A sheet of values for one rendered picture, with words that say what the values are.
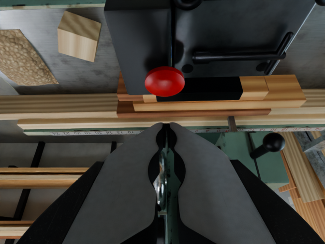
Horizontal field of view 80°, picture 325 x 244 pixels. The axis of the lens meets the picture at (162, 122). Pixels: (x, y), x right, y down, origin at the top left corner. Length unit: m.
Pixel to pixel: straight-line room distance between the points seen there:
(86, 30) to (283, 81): 0.29
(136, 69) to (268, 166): 0.19
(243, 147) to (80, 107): 0.27
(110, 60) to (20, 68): 0.12
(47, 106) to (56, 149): 2.71
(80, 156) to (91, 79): 2.60
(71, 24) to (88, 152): 2.68
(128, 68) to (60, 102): 0.24
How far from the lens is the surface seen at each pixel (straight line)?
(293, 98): 0.35
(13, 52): 0.33
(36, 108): 0.40
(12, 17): 0.31
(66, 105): 0.38
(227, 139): 0.27
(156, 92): 0.15
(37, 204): 2.95
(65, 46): 0.26
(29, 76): 0.35
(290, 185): 2.08
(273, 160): 0.28
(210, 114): 0.32
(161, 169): 0.37
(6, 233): 2.51
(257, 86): 0.29
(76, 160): 2.91
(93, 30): 0.26
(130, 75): 0.16
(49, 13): 0.29
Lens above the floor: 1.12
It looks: 30 degrees down
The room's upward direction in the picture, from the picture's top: 180 degrees clockwise
